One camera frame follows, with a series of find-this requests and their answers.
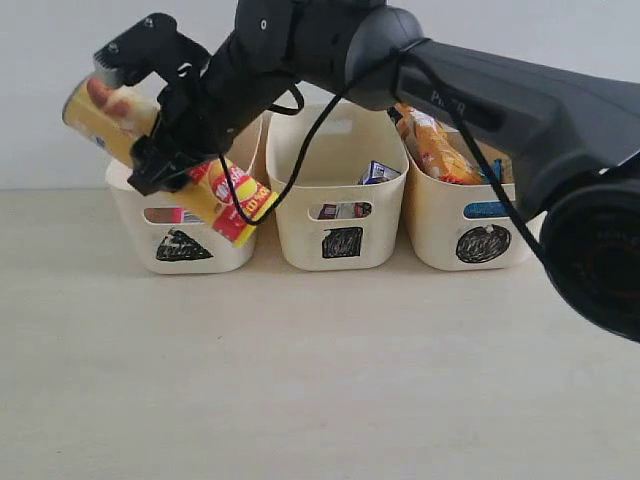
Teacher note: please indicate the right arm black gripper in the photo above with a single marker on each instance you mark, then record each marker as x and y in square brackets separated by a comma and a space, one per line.
[203, 118]

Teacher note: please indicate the pink Lays chips can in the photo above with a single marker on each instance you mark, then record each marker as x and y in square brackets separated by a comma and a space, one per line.
[170, 216]

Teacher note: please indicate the yellow Lays chips can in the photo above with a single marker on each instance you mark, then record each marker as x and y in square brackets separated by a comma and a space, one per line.
[115, 119]

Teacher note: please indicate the blue white milk carton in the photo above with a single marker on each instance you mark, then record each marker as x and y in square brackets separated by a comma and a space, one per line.
[376, 173]

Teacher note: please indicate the orange instant noodle bag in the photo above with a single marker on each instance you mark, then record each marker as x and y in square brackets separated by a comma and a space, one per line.
[428, 145]

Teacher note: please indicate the blue instant noodle bag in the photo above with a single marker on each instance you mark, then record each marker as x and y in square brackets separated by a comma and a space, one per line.
[489, 209]

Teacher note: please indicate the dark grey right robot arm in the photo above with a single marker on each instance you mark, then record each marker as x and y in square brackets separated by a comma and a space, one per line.
[573, 138]

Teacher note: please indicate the left cream plastic bin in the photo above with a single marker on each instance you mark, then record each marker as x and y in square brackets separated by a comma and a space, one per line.
[172, 249]

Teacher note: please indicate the middle cream plastic bin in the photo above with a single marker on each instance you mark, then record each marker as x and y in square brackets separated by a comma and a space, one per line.
[340, 152]

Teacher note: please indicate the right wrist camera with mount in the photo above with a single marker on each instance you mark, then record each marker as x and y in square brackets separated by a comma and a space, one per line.
[152, 45]

